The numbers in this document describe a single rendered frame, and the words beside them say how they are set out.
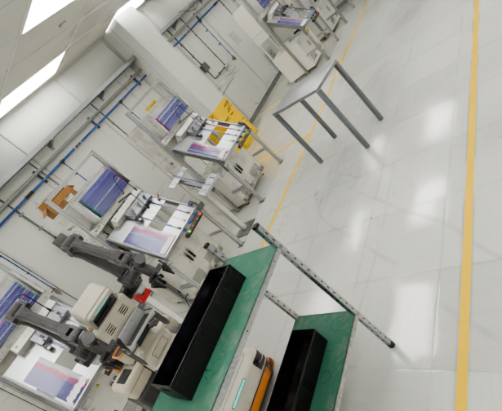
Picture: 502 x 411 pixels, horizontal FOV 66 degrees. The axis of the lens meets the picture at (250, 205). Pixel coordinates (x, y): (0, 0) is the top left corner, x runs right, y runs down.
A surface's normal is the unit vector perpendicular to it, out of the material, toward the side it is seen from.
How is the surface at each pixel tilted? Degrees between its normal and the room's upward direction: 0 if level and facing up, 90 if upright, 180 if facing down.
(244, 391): 90
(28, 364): 47
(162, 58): 90
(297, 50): 90
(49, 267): 90
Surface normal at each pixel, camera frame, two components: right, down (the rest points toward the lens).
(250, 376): 0.62, -0.28
